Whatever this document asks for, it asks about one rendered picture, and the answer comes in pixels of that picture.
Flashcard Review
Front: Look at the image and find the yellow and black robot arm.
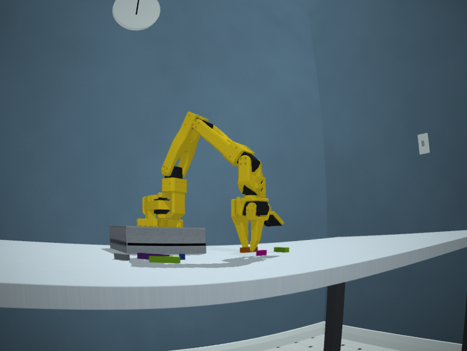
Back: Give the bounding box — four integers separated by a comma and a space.
136, 112, 265, 227

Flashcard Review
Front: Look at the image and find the dark purple rod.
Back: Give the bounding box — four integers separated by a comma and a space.
137, 253, 170, 260

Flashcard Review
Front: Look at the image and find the dark grey rod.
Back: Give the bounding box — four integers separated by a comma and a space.
114, 253, 130, 261

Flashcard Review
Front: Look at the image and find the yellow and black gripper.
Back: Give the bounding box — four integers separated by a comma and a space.
231, 195, 284, 252

